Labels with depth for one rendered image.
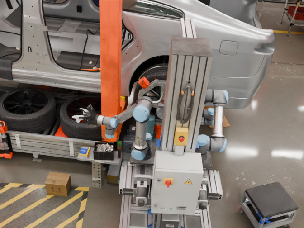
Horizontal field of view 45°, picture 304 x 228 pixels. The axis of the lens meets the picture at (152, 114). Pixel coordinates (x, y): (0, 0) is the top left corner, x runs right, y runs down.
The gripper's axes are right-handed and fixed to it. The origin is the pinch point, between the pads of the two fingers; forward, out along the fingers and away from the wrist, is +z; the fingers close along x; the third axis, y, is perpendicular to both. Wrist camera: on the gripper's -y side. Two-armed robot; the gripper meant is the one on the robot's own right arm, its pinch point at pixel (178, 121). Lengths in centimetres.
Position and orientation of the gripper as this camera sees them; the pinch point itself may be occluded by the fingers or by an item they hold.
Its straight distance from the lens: 364.8
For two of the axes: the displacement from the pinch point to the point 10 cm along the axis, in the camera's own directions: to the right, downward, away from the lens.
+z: -10.0, -0.7, -0.3
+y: 0.7, -7.9, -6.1
